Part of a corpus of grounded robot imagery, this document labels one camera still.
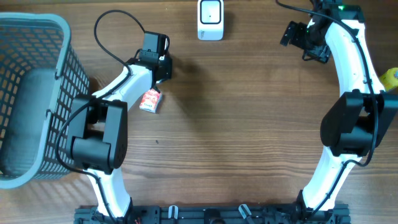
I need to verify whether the red white snack box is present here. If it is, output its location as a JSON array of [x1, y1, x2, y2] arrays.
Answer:
[[139, 89, 163, 113]]

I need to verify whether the yellow juice bottle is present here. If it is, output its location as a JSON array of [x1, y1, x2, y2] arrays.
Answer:
[[379, 67, 398, 91]]

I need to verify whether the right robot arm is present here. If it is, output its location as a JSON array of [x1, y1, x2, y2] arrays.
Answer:
[[280, 1, 397, 221]]

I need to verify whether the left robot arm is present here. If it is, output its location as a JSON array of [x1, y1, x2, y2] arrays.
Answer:
[[67, 50, 172, 223]]

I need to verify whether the white barcode scanner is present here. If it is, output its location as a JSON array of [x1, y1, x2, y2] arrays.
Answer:
[[197, 0, 224, 41]]

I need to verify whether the grey plastic shopping basket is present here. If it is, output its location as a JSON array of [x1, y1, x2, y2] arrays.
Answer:
[[1, 12, 90, 189]]

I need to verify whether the black left camera cable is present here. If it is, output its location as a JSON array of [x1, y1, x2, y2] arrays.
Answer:
[[54, 9, 147, 223]]

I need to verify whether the black camera cable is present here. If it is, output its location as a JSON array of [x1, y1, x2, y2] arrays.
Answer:
[[54, 9, 147, 223], [275, 0, 380, 218]]

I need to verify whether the black right camera cable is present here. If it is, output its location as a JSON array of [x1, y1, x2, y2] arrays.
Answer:
[[275, 0, 380, 218]]

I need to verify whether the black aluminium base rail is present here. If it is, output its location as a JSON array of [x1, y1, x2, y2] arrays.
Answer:
[[73, 204, 351, 224]]

